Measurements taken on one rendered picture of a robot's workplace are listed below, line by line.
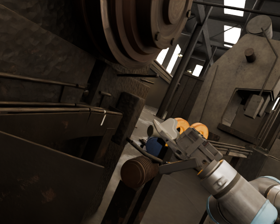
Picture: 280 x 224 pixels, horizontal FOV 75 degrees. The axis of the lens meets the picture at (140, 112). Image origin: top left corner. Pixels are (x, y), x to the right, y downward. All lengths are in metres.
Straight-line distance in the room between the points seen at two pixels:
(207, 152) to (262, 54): 2.94
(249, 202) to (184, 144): 0.19
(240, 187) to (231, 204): 0.05
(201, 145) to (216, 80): 2.87
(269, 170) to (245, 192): 2.02
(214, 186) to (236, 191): 0.05
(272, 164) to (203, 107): 1.32
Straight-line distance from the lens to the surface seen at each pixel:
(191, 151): 0.51
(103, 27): 0.53
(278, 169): 2.57
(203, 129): 1.13
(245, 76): 3.28
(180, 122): 1.00
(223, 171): 0.52
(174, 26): 0.71
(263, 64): 3.32
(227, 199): 0.53
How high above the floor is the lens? 0.82
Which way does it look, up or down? 6 degrees down
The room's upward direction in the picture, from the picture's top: 24 degrees clockwise
